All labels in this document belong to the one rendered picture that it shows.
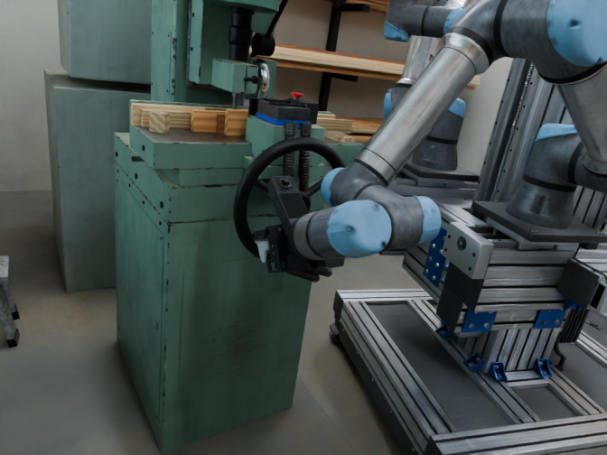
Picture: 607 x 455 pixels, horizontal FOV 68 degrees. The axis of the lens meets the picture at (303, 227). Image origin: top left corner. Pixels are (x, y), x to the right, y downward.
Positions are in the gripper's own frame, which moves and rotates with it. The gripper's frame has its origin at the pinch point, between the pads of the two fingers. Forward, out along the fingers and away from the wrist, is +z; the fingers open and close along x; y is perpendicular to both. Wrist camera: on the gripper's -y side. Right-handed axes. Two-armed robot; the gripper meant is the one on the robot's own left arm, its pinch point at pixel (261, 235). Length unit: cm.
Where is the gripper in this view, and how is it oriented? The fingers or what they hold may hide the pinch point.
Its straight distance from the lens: 90.1
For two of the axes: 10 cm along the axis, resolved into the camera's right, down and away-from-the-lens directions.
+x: 8.7, -1.1, 4.9
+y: 1.5, 9.9, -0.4
